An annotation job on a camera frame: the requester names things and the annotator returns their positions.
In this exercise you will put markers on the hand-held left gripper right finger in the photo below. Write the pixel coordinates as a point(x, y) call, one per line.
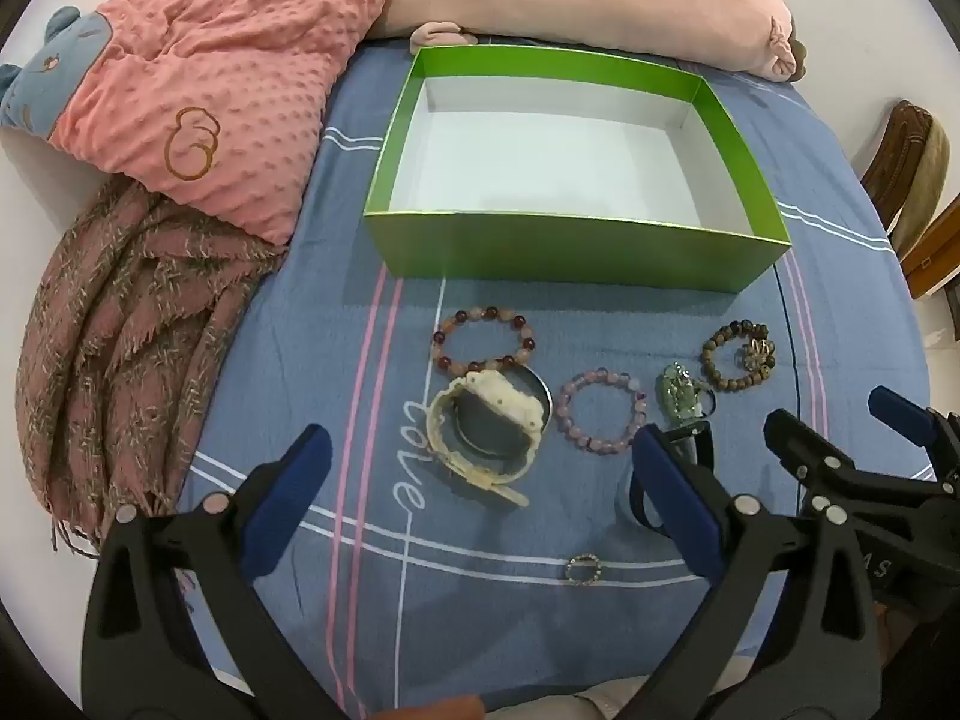
point(675, 495)

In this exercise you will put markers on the green jade pendant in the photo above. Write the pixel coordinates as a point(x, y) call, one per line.
point(679, 394)

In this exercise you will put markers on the olive cloth on chair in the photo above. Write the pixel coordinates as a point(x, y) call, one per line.
point(930, 180)

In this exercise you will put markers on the pink dotted animal pillow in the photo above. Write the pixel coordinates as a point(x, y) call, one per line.
point(225, 52)

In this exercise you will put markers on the blue striped bed sheet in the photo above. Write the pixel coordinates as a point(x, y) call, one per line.
point(487, 615)

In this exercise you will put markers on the green cardboard box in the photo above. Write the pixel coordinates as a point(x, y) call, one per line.
point(525, 255)

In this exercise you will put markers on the black wrist watch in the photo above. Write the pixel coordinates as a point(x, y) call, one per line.
point(701, 444)

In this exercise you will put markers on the wooden chair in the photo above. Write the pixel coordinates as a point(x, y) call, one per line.
point(889, 157)

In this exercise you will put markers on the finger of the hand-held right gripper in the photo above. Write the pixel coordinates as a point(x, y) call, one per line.
point(900, 412)
point(810, 457)

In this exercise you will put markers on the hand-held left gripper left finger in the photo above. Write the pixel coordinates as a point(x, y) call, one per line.
point(292, 495)

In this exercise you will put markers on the cream wrist watch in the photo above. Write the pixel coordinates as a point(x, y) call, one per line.
point(502, 394)

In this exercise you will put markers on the brown woven blanket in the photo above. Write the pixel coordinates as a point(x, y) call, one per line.
point(112, 315)

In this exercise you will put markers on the silver bangle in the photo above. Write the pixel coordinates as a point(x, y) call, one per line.
point(547, 394)

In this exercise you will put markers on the wooden door frame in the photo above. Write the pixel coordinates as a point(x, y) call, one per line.
point(937, 247)

